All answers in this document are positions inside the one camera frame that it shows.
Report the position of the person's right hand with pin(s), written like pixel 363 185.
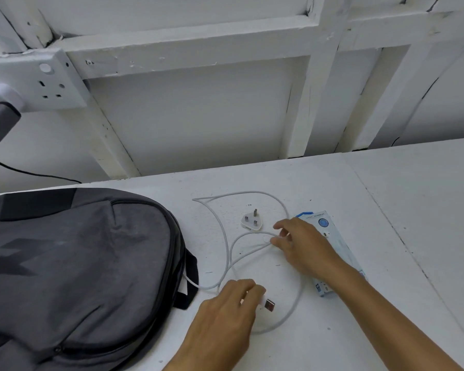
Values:
pixel 309 251

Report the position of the person's left hand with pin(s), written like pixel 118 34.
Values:
pixel 220 316

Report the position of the person's left fingers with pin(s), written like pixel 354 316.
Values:
pixel 243 288

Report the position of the person's right thumb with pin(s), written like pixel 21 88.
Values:
pixel 279 243

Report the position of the person's left forearm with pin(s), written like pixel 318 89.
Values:
pixel 208 357

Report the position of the person's right forearm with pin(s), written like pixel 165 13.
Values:
pixel 382 316

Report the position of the grey backpack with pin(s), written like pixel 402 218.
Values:
pixel 81 266

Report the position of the white wall plug adapter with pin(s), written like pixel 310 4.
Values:
pixel 252 223

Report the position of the white wall socket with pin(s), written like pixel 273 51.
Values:
pixel 50 81

